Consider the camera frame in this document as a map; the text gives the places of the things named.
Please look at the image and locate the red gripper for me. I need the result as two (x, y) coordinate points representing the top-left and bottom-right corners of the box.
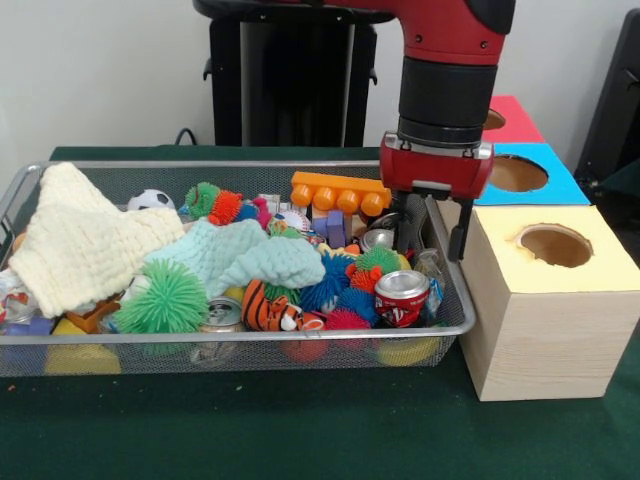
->
(378, 130), (495, 263)

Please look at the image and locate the red soda can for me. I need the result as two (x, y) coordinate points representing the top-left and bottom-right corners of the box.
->
(373, 269), (432, 329)

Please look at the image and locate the purple toy block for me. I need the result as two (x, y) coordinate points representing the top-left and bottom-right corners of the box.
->
(324, 209), (357, 250)

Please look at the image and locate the orange building block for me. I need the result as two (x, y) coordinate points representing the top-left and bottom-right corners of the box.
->
(290, 171), (394, 218)

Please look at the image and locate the wooden box with three holes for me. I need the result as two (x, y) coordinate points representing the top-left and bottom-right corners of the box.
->
(439, 94), (640, 402)

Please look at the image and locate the clear mesh bin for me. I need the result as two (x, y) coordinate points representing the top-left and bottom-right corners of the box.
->
(0, 159), (476, 379)

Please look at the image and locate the large multicolour spiky caterpillar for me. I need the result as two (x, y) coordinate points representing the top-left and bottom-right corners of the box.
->
(298, 244), (401, 332)

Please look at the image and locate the small baseball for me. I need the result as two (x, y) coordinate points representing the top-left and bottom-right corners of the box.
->
(277, 210), (312, 234)

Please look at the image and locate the tiger plush toy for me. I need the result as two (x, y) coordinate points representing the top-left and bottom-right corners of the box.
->
(240, 278), (326, 333)

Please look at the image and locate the mint knitted cloth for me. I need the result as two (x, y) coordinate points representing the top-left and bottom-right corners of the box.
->
(143, 217), (327, 297)

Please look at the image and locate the dark green side tablecloth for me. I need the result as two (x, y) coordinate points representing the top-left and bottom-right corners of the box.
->
(599, 158), (640, 195)

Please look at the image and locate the small multicolour spiky caterpillar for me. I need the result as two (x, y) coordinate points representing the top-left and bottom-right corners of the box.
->
(185, 182), (275, 230)

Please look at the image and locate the black stand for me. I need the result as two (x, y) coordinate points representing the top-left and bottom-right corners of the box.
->
(573, 8), (640, 236)

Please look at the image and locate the green spiky ball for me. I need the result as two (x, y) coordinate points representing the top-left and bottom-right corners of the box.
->
(113, 259), (210, 335)

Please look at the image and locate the small soccer ball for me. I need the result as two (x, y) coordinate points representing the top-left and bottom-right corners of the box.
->
(127, 188), (177, 212)

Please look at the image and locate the cream knitted cloth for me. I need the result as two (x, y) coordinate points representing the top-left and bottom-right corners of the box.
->
(7, 161), (186, 319)

